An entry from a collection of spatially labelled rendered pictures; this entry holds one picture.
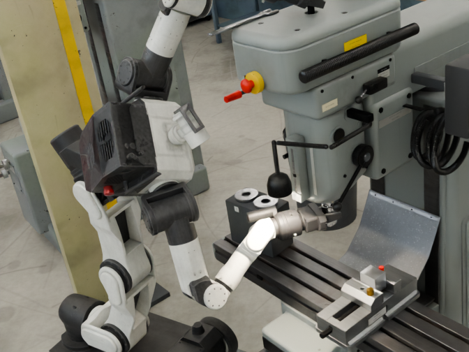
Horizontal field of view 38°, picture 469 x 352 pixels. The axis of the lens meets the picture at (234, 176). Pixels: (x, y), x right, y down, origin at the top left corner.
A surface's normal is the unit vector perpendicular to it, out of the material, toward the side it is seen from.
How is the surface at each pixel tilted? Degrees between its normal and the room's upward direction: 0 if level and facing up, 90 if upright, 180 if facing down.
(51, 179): 90
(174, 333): 0
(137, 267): 81
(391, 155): 90
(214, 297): 74
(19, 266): 0
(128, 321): 90
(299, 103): 90
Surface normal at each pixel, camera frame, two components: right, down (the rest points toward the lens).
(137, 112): 0.64, -0.32
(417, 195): -0.77, 0.39
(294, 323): -0.14, -0.88
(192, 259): 0.47, 0.07
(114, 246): -0.54, 0.46
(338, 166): 0.54, 0.32
